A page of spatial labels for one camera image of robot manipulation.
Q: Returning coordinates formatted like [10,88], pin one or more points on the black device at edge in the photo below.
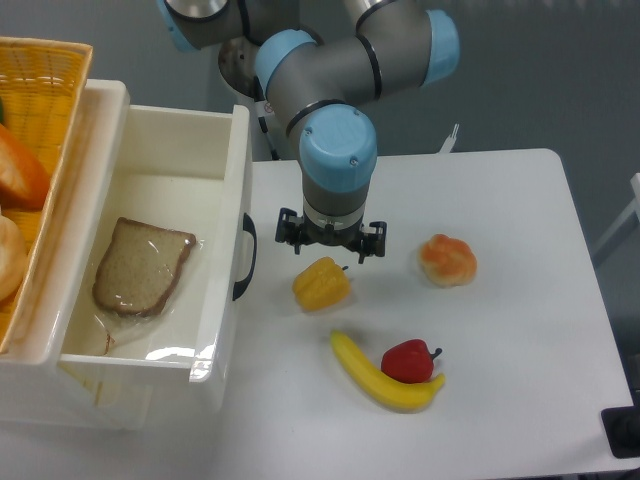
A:
[622,430]

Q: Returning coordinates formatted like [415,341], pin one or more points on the yellow banana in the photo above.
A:
[380,387]

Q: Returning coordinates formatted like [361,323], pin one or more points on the orange bread piece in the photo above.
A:
[24,181]

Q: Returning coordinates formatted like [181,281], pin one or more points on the yellow wicker basket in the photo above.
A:
[41,86]

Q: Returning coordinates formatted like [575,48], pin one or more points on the orange bread roll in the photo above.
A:
[447,261]

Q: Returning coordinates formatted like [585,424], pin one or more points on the white drawer cabinet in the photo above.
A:
[37,386]

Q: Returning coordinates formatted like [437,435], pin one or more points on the yellow bell pepper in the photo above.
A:
[321,285]

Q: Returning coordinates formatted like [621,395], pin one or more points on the white top drawer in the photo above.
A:
[181,170]

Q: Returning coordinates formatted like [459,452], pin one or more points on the red bell pepper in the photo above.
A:
[410,362]

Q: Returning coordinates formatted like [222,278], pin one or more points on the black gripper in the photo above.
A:
[346,231]

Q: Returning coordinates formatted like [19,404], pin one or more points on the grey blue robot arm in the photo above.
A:
[317,89]

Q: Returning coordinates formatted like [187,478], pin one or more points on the white frame at right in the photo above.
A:
[620,229]

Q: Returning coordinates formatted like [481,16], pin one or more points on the wrapped brown bread slice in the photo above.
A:
[140,268]

